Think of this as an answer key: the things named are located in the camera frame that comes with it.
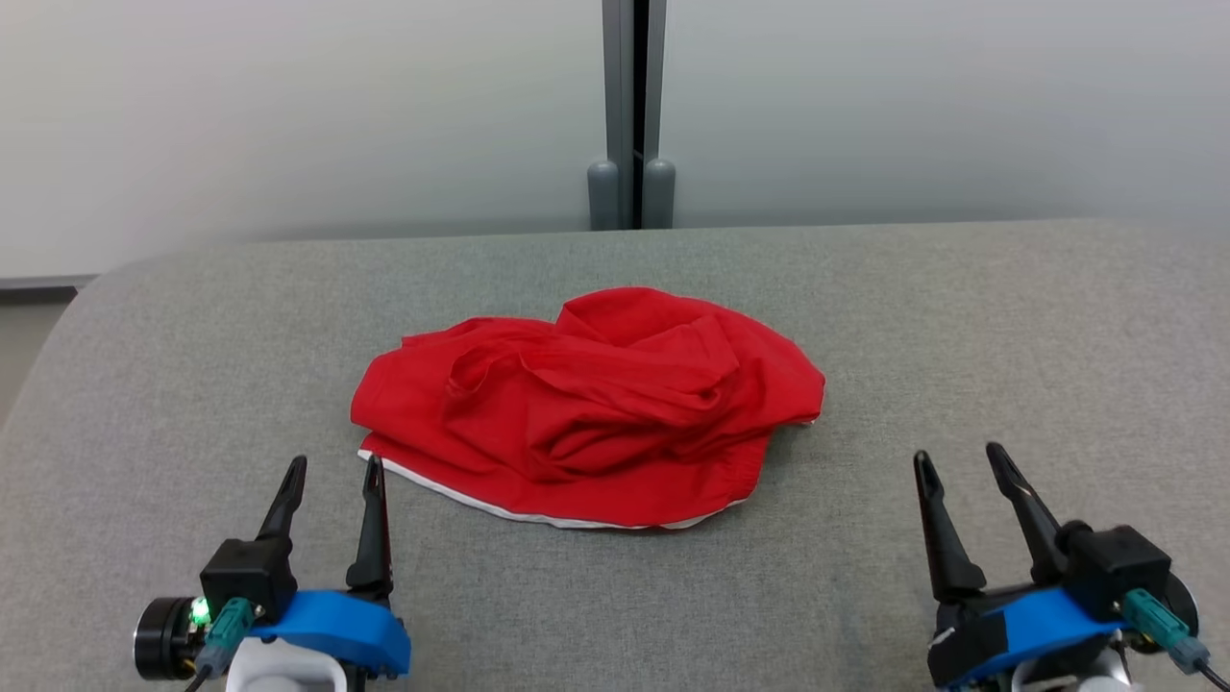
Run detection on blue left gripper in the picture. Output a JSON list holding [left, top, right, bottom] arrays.
[[248, 455, 413, 680]]

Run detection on grey cylindrical door stop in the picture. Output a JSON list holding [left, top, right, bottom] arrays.
[[643, 159, 677, 231], [587, 160, 622, 233]]

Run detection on grey vertical door frame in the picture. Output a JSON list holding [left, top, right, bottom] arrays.
[[602, 0, 669, 232]]

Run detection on teal right cable plug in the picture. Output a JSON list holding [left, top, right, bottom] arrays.
[[1120, 588, 1230, 692]]

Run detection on teal cable plug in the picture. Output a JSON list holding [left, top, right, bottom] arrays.
[[1120, 588, 1230, 692], [183, 596, 258, 692]]

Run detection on red shorts with white trim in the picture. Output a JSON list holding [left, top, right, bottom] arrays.
[[350, 286, 827, 531]]

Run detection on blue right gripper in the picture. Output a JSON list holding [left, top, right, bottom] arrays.
[[912, 441, 1131, 689]]

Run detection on teal left cable plug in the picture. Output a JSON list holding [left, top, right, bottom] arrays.
[[183, 596, 258, 692]]

